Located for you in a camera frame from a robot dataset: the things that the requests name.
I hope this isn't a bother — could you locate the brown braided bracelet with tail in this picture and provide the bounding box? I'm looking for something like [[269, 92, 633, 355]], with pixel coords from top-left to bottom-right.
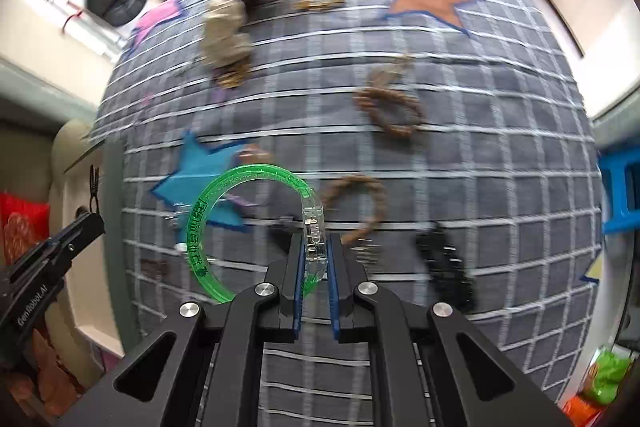
[[352, 54, 426, 142]]

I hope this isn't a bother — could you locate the green snack bag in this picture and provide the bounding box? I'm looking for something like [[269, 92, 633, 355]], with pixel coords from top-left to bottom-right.
[[582, 347, 633, 405]]

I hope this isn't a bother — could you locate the orange brown beaded bracelet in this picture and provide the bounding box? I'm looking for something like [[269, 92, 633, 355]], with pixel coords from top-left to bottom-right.
[[212, 59, 253, 90]]

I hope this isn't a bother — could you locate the orange packet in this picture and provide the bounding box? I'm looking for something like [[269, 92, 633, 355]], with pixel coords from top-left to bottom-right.
[[562, 397, 601, 423]]

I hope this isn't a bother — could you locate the brown bead bracelet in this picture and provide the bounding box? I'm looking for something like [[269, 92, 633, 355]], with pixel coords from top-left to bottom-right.
[[240, 144, 273, 162]]

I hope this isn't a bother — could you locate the green plastic bangle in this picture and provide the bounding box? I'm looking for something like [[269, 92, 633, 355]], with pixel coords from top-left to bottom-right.
[[186, 163, 328, 305]]

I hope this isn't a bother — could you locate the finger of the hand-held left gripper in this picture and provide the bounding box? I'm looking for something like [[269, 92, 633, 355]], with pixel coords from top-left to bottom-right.
[[47, 217, 107, 276], [47, 212, 104, 249]]

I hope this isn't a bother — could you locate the small black clip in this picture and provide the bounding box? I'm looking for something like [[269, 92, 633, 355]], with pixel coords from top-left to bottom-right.
[[267, 217, 296, 250]]

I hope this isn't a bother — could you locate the brown braided rope bracelet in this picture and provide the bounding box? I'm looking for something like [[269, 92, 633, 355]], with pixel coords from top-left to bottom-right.
[[320, 174, 388, 248]]

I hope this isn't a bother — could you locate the beige scrunchie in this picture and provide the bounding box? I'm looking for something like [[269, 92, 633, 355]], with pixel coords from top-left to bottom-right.
[[200, 0, 253, 70]]

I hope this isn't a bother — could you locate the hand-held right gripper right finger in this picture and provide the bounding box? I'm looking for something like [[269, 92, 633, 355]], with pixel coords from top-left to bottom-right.
[[326, 232, 576, 427]]

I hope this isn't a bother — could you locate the blue plastic stool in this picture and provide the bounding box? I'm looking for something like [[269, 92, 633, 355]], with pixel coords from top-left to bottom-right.
[[597, 154, 640, 235]]

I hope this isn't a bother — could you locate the orange patterned cloth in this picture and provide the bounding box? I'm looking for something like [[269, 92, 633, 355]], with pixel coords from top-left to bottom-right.
[[10, 327, 88, 413]]

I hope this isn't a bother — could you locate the red embroidered cushion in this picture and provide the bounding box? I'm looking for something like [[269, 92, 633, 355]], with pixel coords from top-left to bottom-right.
[[0, 192, 51, 265]]

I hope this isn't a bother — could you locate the black hair comb clip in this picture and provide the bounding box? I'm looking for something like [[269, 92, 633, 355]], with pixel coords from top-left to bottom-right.
[[415, 224, 478, 313]]

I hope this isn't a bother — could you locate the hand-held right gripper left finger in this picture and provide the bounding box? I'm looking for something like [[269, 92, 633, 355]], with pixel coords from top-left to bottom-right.
[[57, 239, 307, 427]]

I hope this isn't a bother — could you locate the grey plaid star blanket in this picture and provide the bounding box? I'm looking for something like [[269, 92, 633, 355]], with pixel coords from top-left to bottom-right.
[[90, 0, 606, 427]]

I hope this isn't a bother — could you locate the beige sofa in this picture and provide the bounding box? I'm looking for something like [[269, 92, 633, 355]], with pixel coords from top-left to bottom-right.
[[0, 119, 126, 408]]

